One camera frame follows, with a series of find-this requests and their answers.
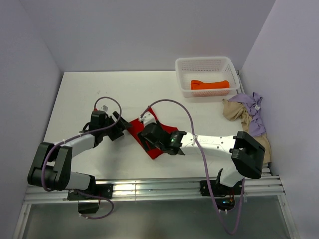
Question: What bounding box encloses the white plastic basket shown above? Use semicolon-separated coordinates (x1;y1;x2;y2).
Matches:
175;56;240;98

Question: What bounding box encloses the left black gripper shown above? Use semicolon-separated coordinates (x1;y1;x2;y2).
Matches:
100;111;132;141

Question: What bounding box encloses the beige t-shirt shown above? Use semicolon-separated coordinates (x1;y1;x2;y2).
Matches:
222;99;271;164

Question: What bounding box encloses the purple t-shirt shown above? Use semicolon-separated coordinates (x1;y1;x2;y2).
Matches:
229;92;266;137

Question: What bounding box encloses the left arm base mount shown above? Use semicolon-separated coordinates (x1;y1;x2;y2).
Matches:
67;183;115;220

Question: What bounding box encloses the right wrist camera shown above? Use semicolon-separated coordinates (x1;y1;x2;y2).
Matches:
138;112;157;129

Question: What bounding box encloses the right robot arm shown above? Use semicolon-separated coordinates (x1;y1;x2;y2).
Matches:
138;123;265;194

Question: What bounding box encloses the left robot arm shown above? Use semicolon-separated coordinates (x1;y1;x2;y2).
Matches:
27;111;132;199

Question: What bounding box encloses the aluminium rail frame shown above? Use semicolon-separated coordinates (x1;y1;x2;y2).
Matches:
13;164;300;239

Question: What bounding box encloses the red t-shirt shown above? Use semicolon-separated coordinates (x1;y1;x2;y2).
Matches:
128;108;178;160

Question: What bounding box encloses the rolled orange t-shirt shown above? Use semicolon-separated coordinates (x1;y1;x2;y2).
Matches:
191;80;230;90

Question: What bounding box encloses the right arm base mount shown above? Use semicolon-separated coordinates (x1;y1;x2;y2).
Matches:
209;169;244;213

